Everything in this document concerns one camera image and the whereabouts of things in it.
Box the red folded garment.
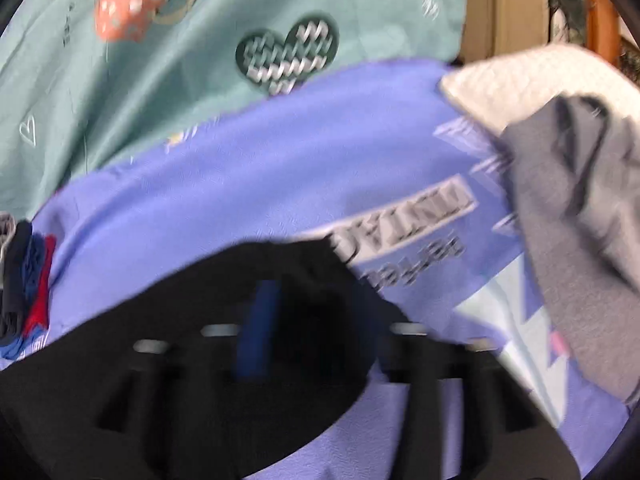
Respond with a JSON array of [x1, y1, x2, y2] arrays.
[[24, 234, 57, 335]]

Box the purple printed blanket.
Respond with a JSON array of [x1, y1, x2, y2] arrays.
[[0, 59, 632, 480]]

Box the orange wooden post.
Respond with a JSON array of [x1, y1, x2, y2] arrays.
[[584, 0, 622, 61]]

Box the blue folded garment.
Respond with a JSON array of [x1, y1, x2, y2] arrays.
[[0, 234, 47, 360]]

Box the beige wooden frame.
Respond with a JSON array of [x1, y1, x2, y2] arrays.
[[459, 0, 552, 67]]

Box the green printed bedsheet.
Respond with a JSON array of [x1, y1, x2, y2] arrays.
[[0, 0, 469, 222]]

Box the black pants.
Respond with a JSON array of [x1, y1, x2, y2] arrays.
[[0, 239, 416, 480]]

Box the small grey folded cloth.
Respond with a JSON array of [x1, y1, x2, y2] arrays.
[[0, 212, 17, 273]]

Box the white quilted cloth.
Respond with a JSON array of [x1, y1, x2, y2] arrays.
[[439, 43, 640, 137]]

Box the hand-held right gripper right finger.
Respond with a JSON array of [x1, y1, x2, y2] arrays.
[[377, 321, 581, 480]]

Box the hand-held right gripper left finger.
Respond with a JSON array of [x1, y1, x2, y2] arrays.
[[90, 279, 282, 480]]

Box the grey garment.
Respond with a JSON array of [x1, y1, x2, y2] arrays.
[[499, 92, 640, 407]]

